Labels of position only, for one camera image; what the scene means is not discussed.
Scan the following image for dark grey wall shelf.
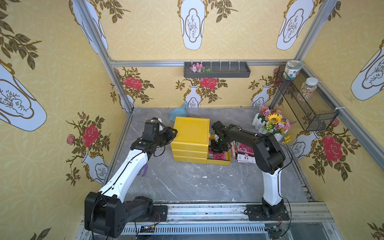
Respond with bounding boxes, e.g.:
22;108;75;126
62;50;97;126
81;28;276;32
184;61;251;79

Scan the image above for black wire mesh basket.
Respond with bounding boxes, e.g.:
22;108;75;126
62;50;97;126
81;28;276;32
271;66;339;132

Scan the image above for clear jar white lid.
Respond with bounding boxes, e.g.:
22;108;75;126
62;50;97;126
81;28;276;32
298;77;318;101

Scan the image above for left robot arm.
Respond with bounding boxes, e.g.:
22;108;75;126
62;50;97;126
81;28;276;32
85;127;178;238

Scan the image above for small pink flowers on shelf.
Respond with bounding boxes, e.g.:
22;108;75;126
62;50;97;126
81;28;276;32
190;63;213;73

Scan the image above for pink flower seed bag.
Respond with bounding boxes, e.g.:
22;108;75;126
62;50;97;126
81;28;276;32
237;143;256;164

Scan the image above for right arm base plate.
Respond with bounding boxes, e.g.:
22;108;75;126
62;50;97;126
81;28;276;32
244;205;291;221

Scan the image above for blue plastic dustpan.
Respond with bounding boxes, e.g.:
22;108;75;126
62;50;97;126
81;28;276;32
168;102;188;122

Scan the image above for purple garden fork pink handle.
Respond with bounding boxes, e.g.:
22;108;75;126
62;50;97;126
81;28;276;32
137;164;148;177

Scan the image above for yellow bottom drawer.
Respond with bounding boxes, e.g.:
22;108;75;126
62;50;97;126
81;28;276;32
207;135;231;166

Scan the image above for flowers in white fence pot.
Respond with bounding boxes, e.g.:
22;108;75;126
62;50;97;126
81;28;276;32
252;105;291;144

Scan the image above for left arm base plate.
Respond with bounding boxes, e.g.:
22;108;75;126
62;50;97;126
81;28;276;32
147;205;168;223

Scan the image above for yellow drawer cabinet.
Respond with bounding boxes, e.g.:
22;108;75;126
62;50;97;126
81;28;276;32
171;117;210;164

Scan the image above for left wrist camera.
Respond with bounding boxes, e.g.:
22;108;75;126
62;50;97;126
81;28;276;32
142;117;164;142

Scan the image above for jar with patterned label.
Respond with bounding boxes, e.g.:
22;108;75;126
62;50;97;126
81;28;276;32
283;60;303;81

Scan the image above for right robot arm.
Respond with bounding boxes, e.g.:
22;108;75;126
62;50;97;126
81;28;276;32
211;121;286;207

